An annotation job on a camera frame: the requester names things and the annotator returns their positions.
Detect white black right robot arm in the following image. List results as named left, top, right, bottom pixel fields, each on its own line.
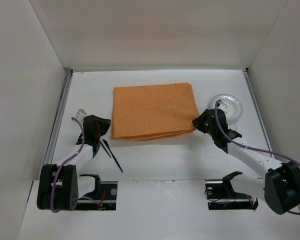
left=192, top=108, right=300, bottom=215

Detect clear plastic cup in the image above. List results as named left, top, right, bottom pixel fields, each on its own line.
left=228, top=124, right=238, bottom=131

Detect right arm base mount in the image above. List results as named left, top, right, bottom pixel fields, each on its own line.
left=204, top=171, right=259, bottom=211

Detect white paper bowl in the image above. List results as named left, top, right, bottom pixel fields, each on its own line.
left=209, top=93, right=244, bottom=125

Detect black plastic knife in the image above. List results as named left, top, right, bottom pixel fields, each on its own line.
left=102, top=139, right=124, bottom=173

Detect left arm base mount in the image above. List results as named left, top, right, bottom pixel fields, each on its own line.
left=74, top=174, right=118, bottom=211

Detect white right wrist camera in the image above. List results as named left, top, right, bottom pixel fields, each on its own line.
left=215, top=99, right=228, bottom=110

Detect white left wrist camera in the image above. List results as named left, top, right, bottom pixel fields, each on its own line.
left=75, top=109, right=87, bottom=122

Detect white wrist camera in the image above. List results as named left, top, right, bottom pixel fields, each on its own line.
left=75, top=109, right=87, bottom=122
left=215, top=99, right=228, bottom=110

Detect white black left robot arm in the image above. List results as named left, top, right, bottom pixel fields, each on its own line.
left=36, top=115, right=111, bottom=213

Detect orange cloth placemat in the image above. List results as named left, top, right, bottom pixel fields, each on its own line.
left=112, top=82, right=200, bottom=141

